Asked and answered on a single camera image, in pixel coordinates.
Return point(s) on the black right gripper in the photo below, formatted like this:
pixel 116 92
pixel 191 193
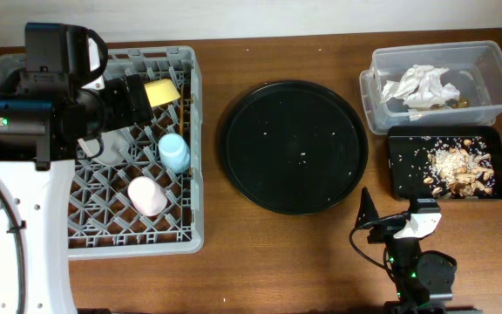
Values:
pixel 368 212

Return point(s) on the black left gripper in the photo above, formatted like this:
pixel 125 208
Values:
pixel 137 99

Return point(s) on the yellow bowl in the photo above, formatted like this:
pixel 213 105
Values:
pixel 160 92

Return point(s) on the grey-green plate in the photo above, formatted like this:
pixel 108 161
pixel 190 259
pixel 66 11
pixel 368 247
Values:
pixel 113 142

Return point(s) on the blue cup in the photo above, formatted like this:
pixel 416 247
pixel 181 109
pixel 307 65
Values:
pixel 174 152

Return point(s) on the pink cup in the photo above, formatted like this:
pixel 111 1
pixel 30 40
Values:
pixel 147 196

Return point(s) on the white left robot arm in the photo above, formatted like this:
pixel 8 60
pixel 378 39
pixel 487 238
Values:
pixel 48 124

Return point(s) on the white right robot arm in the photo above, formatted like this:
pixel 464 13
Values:
pixel 423 279

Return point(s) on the grey dishwasher rack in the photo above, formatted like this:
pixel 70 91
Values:
pixel 101 220

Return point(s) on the black rectangular tray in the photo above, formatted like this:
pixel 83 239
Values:
pixel 408 145

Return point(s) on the round black tray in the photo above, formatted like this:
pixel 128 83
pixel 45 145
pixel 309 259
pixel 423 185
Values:
pixel 294 147

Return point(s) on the crumpled white tissue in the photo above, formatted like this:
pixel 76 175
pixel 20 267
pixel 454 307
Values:
pixel 421 88

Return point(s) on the clear plastic bin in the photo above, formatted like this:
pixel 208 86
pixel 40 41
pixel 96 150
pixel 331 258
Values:
pixel 475 70

